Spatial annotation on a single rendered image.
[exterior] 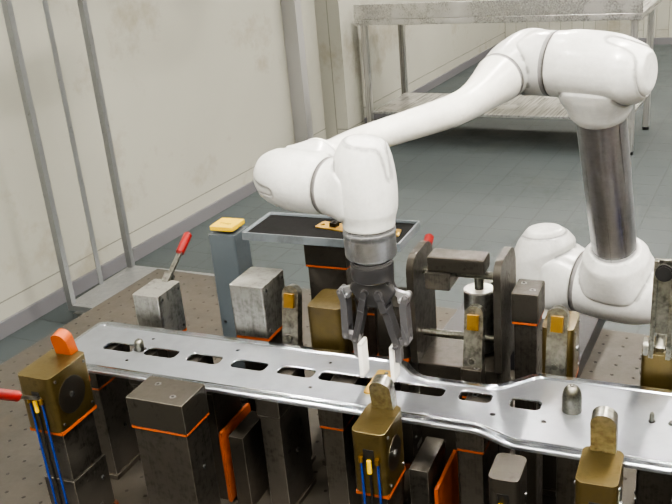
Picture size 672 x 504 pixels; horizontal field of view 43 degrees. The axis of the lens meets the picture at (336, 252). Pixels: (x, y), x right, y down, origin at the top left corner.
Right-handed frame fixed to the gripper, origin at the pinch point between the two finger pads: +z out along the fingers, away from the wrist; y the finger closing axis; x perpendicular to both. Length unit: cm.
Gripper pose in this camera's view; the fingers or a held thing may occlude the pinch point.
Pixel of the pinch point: (379, 361)
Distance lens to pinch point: 157.4
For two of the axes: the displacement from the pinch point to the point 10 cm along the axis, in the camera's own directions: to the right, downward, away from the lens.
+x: -3.9, 3.7, -8.4
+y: -9.2, -0.7, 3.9
